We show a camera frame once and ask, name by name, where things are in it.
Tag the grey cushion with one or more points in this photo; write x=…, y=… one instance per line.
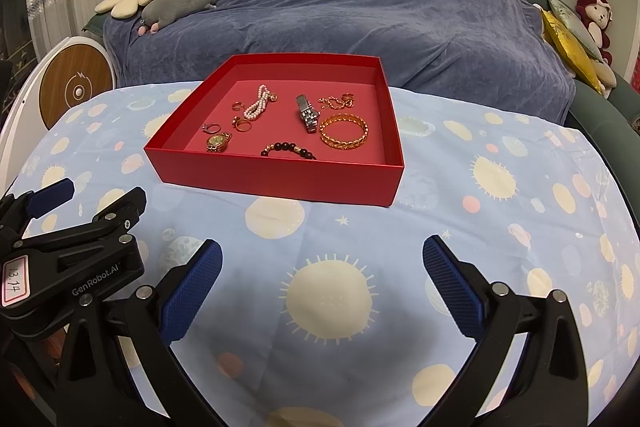
x=567, y=14

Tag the planet print tablecloth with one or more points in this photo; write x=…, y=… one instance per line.
x=500, y=232

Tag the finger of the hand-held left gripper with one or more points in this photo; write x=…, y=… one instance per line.
x=50, y=199
x=122, y=207

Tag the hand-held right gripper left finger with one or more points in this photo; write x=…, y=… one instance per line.
x=192, y=292

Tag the grey plush toy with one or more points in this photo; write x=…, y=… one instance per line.
x=175, y=4

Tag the white round wood-top device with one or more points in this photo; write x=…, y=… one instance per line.
x=65, y=77

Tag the green sofa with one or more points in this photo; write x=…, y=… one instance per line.
x=610, y=117

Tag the red monkey plush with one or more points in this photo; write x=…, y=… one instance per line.
x=595, y=12

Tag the red cardboard box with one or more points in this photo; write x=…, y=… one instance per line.
x=280, y=182

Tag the flower shaped cushion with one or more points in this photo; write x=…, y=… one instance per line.
x=125, y=2

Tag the yellow cushion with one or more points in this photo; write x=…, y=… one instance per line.
x=565, y=37

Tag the cream plush cushion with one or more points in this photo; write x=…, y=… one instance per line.
x=605, y=77

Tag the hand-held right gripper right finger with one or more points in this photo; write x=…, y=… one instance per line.
x=452, y=287

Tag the gold wristwatch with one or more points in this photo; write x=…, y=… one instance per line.
x=217, y=141

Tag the silver wristwatch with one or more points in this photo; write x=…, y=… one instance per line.
x=306, y=114

